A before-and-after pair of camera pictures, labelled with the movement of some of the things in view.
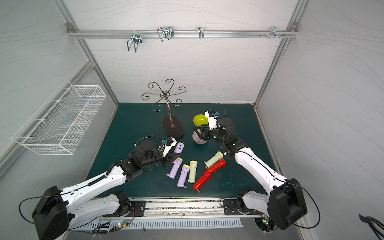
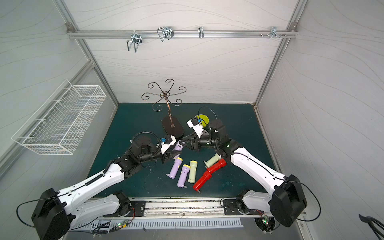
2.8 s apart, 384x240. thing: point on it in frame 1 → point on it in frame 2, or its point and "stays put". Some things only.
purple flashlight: (175, 167) stays put
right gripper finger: (205, 133) → (189, 144)
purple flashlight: (179, 147) stays put
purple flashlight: (183, 176) stays put
